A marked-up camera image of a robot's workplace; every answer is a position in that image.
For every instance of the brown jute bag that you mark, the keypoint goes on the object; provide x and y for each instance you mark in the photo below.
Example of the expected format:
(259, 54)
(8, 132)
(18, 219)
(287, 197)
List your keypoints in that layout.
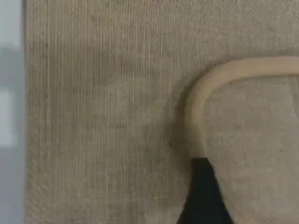
(105, 105)

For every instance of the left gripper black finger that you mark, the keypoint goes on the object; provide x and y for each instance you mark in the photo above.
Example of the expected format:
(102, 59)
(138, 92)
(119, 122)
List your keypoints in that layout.
(203, 198)

